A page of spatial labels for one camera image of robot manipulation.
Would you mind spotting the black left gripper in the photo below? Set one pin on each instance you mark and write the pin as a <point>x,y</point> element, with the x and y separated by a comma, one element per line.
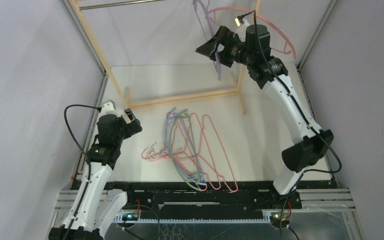
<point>132,127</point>

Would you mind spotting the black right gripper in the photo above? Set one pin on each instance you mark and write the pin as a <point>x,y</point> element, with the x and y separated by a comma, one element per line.
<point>222,50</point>

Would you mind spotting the purple plastic hanger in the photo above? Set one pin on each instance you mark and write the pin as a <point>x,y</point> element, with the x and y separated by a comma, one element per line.
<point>208,33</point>

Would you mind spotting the blue plastic hanger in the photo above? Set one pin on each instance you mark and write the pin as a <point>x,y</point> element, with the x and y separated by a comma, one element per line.
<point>183,120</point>

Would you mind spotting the green plastic hanger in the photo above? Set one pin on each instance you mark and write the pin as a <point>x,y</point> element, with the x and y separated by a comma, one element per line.
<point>175,149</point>

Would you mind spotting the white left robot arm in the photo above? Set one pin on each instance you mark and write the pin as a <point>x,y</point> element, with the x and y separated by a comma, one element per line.
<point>87,218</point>

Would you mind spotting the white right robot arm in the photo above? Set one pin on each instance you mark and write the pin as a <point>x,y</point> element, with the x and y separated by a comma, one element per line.
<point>310,141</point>

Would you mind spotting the pink hanger on rod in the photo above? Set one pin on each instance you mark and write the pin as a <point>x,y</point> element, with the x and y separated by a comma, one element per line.
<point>282,44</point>

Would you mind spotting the metal hanging rod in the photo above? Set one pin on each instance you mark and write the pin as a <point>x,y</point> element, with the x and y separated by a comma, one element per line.
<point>116,4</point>

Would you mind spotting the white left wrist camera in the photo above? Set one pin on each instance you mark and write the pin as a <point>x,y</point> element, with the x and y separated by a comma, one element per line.
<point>109,108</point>

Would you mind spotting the wooden hanger rack frame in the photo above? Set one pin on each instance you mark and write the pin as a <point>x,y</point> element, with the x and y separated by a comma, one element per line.
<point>148,55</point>

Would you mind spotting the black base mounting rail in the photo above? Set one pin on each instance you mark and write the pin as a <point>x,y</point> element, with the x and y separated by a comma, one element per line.
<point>175,201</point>

